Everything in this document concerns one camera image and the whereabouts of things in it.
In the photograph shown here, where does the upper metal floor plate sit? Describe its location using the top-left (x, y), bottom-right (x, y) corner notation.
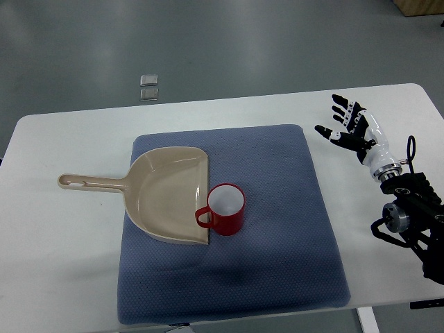
top-left (140, 74), bottom-right (158, 87)

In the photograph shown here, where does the blue fabric mat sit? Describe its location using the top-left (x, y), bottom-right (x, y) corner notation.
top-left (117, 124), bottom-right (350, 325)

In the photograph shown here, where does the beige plastic dustpan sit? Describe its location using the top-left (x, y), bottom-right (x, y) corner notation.
top-left (58, 146), bottom-right (210, 245)

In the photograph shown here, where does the red mug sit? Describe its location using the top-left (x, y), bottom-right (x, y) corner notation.
top-left (195, 183), bottom-right (246, 236)

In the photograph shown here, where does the black bracket under table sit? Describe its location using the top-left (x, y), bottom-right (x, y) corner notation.
top-left (409, 299), bottom-right (444, 310)

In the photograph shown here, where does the white table leg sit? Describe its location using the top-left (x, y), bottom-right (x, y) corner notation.
top-left (357, 307), bottom-right (379, 333)

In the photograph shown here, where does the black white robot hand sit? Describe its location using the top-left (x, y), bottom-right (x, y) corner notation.
top-left (315, 94), bottom-right (402, 182)

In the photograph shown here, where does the wooden box corner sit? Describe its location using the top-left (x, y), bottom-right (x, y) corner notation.
top-left (393, 0), bottom-right (443, 17)

